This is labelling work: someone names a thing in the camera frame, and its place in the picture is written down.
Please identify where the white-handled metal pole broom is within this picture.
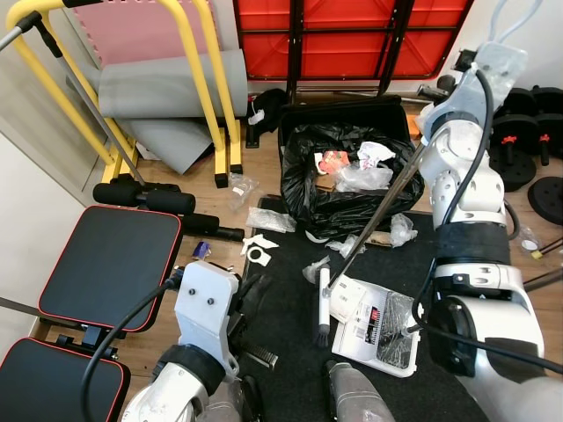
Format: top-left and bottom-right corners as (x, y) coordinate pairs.
(315, 0), (544, 346)

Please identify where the black floor mat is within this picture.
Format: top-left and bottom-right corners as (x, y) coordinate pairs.
(236, 198), (563, 422)

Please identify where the white cardboard piece with hole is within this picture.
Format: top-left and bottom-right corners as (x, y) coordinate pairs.
(240, 234), (280, 266)

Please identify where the clear plastic wrapper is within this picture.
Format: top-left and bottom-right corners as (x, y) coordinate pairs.
(227, 173), (263, 212)
(246, 207), (297, 234)
(303, 257), (331, 284)
(390, 214), (419, 247)
(339, 233), (366, 260)

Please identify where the grey robot left leg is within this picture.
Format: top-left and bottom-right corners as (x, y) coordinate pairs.
(207, 376), (263, 422)

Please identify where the grey robot leg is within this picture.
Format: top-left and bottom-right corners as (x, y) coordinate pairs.
(207, 376), (263, 422)
(324, 360), (395, 422)

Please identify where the black trash bag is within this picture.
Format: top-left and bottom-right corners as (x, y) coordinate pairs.
(280, 123), (425, 244)

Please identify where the grey robot right leg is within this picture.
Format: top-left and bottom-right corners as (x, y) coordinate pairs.
(324, 360), (395, 422)

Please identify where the small black bench pad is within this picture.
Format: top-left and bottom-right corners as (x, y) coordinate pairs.
(37, 205), (184, 333)

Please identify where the red and white wrapper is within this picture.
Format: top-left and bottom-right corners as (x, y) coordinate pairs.
(314, 149), (348, 177)

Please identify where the crumpled clear plastic film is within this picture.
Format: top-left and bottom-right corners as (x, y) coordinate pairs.
(334, 163), (393, 193)

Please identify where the white crumpled paper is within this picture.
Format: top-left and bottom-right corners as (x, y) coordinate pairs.
(356, 141), (397, 168)

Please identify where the black bag with white tag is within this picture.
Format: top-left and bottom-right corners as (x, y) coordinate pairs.
(248, 88), (288, 148)

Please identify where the black plastic trash bin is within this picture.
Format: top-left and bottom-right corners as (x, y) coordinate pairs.
(278, 95), (413, 135)

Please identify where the grey rolled mat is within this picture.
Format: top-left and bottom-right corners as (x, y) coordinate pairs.
(95, 50), (249, 175)

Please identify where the red table with folded legs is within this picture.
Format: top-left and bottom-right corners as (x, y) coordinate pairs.
(233, 0), (476, 83)

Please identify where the black weight plate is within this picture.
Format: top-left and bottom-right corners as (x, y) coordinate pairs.
(528, 176), (563, 226)

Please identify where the black dumbbell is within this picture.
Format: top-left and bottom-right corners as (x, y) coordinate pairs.
(526, 86), (563, 164)
(489, 117), (539, 191)

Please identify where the pink foam puzzle mat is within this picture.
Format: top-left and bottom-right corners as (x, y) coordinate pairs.
(66, 0), (208, 68)

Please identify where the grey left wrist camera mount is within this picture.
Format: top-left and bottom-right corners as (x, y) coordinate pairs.
(173, 261), (241, 377)

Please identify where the yellow tube frame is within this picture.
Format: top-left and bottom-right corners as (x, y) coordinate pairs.
(0, 0), (245, 188)

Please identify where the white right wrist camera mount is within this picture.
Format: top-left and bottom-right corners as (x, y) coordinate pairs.
(466, 41), (529, 111)

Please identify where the grey metal clothes rail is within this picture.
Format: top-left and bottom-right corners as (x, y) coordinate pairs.
(0, 11), (147, 186)

